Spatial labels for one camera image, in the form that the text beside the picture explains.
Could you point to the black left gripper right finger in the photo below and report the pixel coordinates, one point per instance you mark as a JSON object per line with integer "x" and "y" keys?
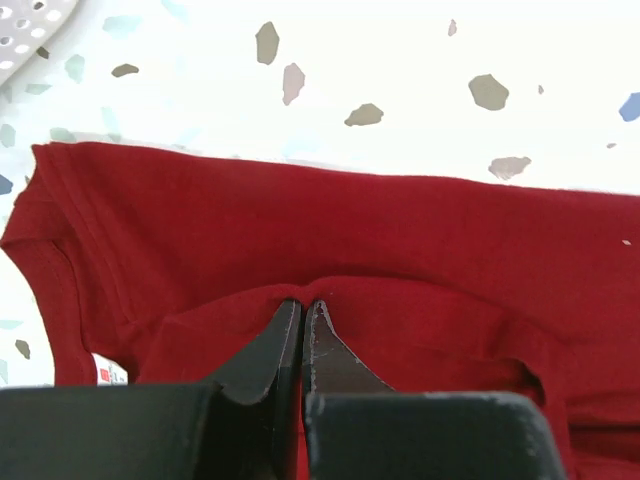
{"x": 358, "y": 427}

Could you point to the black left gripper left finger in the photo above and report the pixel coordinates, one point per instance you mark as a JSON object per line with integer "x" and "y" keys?
{"x": 240, "y": 422}

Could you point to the red t shirt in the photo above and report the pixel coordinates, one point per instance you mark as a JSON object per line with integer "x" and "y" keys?
{"x": 168, "y": 264}

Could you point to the white plastic laundry basket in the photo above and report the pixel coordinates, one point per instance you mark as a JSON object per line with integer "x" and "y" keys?
{"x": 25, "y": 26}

